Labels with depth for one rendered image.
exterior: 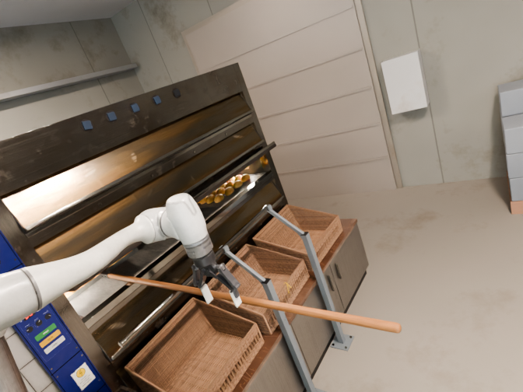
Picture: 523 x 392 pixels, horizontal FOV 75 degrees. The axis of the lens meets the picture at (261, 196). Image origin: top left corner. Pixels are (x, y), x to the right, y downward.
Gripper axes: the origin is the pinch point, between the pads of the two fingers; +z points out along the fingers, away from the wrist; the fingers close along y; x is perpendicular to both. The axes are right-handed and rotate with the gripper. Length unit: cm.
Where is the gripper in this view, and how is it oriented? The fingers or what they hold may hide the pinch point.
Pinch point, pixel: (222, 300)
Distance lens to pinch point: 128.2
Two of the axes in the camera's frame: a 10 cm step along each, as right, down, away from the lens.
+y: 8.1, -0.9, -5.8
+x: 4.9, -4.4, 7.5
